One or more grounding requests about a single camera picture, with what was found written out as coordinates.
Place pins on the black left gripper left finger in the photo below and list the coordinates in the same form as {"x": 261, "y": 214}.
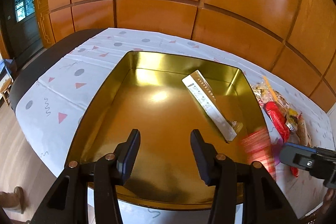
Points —
{"x": 126, "y": 153}

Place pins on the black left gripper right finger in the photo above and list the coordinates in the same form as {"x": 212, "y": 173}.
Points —
{"x": 204, "y": 155}

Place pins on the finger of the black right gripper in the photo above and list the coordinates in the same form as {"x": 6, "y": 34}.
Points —
{"x": 298, "y": 156}

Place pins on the small red snack packet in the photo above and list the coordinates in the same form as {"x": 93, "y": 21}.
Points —
{"x": 294, "y": 171}

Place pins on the sesame bar clear packet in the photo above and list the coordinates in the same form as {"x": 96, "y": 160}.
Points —
{"x": 302, "y": 133}

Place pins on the red cake packet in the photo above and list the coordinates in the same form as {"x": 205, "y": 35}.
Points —
{"x": 278, "y": 120}

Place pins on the long white gold box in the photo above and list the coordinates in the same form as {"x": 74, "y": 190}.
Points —
{"x": 200, "y": 89}

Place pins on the orange nut snack bag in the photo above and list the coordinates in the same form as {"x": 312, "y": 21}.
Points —
{"x": 264, "y": 92}

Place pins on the purple snack pouch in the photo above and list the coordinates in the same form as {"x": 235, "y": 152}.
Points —
{"x": 276, "y": 149}

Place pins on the yellow green foil snack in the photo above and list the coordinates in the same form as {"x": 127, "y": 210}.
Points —
{"x": 292, "y": 117}

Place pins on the brown pastry packet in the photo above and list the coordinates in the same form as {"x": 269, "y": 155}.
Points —
{"x": 281, "y": 100}

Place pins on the gold rectangular tin box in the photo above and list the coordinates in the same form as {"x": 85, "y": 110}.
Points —
{"x": 144, "y": 91}

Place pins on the wooden stool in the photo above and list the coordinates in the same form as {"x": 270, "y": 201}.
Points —
{"x": 5, "y": 90}

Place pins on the wooden panel cabinet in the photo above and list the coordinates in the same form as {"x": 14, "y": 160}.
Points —
{"x": 293, "y": 39}

